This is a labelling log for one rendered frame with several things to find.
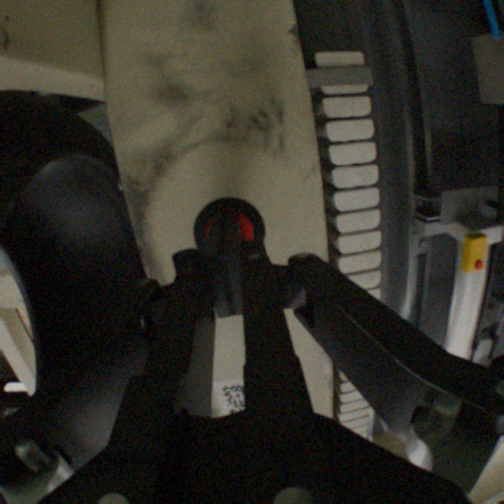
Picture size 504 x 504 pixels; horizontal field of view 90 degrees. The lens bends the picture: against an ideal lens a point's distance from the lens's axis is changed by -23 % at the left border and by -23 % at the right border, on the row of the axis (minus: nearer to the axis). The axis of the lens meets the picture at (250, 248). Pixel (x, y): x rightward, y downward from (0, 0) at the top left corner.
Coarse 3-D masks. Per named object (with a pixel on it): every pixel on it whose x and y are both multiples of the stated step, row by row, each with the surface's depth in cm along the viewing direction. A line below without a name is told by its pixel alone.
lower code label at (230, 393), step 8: (216, 384) 25; (224, 384) 25; (232, 384) 25; (240, 384) 25; (216, 392) 26; (224, 392) 26; (232, 392) 26; (240, 392) 26; (224, 400) 26; (232, 400) 26; (240, 400) 26; (224, 408) 26; (232, 408) 26; (240, 408) 26
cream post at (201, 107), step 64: (128, 0) 15; (192, 0) 15; (256, 0) 16; (128, 64) 17; (192, 64) 17; (256, 64) 17; (128, 128) 18; (192, 128) 18; (256, 128) 19; (128, 192) 20; (192, 192) 20; (256, 192) 20; (320, 192) 20; (320, 256) 22; (320, 384) 26
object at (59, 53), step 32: (0, 0) 6; (32, 0) 8; (64, 0) 11; (96, 0) 15; (0, 32) 7; (32, 32) 9; (64, 32) 11; (96, 32) 15; (0, 64) 8; (32, 64) 9; (64, 64) 12; (96, 64) 16; (96, 96) 20
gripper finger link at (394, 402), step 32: (320, 288) 10; (352, 288) 10; (320, 320) 10; (352, 320) 8; (384, 320) 8; (352, 352) 8; (384, 352) 7; (416, 352) 6; (448, 352) 6; (352, 384) 9; (384, 384) 7; (416, 384) 6; (448, 384) 5; (480, 384) 5; (384, 416) 7; (480, 416) 4
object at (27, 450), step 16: (16, 448) 5; (32, 448) 5; (48, 448) 6; (32, 464) 5; (48, 464) 5; (64, 464) 5; (16, 480) 5; (32, 480) 5; (48, 480) 5; (64, 480) 5; (16, 496) 4; (32, 496) 4
